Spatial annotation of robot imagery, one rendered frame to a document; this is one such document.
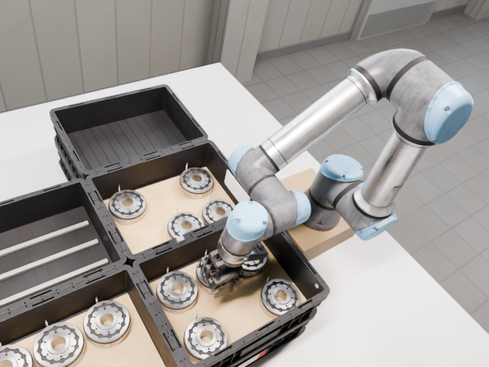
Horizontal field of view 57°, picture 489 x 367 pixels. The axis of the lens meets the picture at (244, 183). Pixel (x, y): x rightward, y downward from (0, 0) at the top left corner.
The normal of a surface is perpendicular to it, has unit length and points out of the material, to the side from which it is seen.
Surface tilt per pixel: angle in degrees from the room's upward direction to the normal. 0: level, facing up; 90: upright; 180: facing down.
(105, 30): 90
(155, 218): 0
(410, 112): 95
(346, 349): 0
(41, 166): 0
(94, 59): 90
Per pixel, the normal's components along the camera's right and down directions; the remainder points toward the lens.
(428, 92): -0.51, -0.18
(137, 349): 0.18, -0.66
